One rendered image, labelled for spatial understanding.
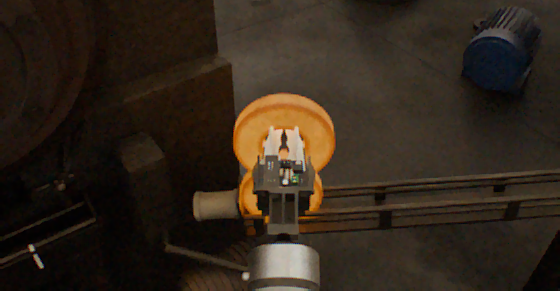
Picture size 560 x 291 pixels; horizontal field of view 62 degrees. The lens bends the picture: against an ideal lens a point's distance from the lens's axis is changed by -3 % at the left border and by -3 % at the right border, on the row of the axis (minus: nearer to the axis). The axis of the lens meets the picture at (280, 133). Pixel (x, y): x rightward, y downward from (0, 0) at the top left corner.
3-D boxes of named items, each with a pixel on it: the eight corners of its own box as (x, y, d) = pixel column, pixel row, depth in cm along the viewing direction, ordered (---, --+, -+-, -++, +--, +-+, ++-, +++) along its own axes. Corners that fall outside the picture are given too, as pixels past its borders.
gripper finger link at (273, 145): (284, 103, 71) (283, 157, 65) (283, 126, 76) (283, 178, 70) (262, 102, 71) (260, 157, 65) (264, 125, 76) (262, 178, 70)
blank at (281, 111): (227, 96, 73) (225, 110, 70) (331, 89, 72) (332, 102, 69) (242, 171, 83) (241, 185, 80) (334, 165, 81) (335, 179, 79)
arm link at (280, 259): (317, 297, 63) (243, 296, 63) (316, 261, 65) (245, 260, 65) (322, 277, 55) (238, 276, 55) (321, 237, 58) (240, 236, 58)
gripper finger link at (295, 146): (305, 103, 71) (306, 157, 65) (303, 126, 75) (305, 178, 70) (284, 103, 71) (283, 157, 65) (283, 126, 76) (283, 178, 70)
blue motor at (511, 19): (450, 87, 243) (467, 27, 221) (484, 42, 279) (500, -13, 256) (511, 109, 230) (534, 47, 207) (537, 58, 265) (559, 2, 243)
